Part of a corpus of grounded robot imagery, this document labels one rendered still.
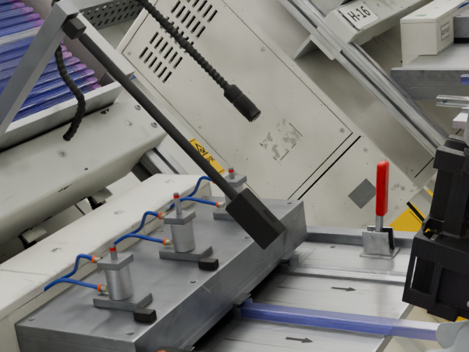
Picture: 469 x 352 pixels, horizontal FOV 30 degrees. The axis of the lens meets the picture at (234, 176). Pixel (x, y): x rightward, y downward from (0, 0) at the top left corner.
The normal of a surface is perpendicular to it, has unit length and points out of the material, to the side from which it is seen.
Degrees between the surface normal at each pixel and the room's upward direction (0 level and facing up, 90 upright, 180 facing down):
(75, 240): 42
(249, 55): 90
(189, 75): 90
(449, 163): 90
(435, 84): 90
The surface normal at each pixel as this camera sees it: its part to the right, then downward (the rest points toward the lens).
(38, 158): 0.55, -0.62
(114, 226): -0.14, -0.95
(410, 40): -0.47, 0.33
